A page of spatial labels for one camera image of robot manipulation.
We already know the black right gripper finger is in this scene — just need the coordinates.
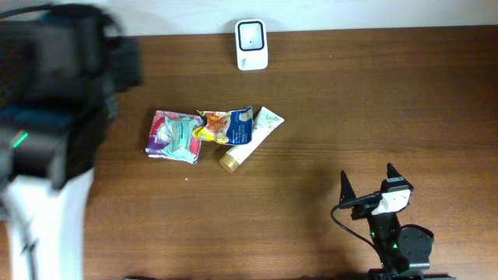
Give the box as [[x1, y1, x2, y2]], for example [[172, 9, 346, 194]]
[[339, 170, 356, 205], [381, 163, 414, 191]]

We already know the teal toilet tissue pack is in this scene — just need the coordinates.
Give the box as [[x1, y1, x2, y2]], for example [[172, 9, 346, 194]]
[[158, 116, 198, 164]]

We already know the red purple tissue pack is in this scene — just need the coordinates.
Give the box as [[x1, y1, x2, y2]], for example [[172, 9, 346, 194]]
[[146, 110, 204, 164]]

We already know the white shampoo tube gold cap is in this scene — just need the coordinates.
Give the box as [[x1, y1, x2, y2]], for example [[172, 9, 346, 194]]
[[219, 107, 285, 173]]

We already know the blue yellow paste sachet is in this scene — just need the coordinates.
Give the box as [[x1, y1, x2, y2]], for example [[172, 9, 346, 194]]
[[193, 107, 253, 145]]

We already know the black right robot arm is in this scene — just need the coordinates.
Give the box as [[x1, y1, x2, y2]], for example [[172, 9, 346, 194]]
[[331, 163, 451, 280]]

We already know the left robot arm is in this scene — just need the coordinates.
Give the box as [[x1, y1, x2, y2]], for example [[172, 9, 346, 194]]
[[1, 3, 142, 279]]

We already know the white barcode scanner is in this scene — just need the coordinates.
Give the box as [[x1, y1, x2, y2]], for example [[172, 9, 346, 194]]
[[234, 19, 268, 71]]

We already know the black right camera cable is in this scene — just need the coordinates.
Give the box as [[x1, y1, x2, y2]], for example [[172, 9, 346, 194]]
[[330, 202, 384, 265]]

